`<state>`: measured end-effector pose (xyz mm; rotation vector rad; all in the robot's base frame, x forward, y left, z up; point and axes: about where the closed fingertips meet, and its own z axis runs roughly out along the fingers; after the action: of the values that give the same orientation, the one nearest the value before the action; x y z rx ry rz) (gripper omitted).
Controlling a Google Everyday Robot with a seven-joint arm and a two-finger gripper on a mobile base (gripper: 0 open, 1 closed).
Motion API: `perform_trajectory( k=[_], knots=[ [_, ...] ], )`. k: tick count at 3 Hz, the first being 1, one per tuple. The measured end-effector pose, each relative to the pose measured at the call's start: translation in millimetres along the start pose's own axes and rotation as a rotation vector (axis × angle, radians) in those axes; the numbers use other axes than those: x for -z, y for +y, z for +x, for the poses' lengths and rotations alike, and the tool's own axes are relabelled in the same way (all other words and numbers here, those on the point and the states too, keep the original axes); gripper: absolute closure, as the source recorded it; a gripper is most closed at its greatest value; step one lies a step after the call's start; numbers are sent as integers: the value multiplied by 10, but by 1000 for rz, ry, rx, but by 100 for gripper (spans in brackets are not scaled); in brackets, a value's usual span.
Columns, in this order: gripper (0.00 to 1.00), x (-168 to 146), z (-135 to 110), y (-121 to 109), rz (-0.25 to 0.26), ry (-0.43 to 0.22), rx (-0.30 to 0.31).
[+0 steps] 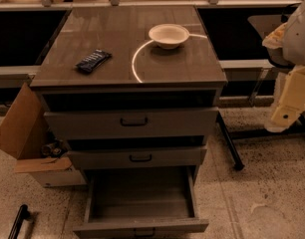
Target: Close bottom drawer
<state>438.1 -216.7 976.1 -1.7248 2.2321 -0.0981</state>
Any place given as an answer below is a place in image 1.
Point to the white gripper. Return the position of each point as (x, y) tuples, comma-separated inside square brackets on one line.
[(299, 39)]

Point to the grey bottom drawer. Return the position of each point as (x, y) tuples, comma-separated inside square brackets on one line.
[(140, 203)]

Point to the grey drawer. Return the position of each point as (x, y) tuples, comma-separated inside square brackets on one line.
[(140, 203), (131, 124), (137, 157)]

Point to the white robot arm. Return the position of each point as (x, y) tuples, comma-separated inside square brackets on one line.
[(290, 37)]

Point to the grey top drawer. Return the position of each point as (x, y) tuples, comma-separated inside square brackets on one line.
[(131, 124)]

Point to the grey middle drawer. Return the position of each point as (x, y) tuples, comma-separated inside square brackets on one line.
[(137, 157)]

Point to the grey drawer cabinet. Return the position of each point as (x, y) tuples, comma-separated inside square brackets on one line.
[(139, 75)]

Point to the white paper bowl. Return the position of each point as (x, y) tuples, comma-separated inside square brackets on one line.
[(168, 36)]

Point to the dark blue snack packet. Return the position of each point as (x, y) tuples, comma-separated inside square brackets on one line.
[(89, 63)]

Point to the cans inside cardboard box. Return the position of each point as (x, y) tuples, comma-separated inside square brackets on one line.
[(51, 149)]

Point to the open cardboard box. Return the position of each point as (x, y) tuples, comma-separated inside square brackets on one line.
[(23, 132)]

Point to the black bar on floor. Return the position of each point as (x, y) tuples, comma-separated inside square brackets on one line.
[(22, 215)]

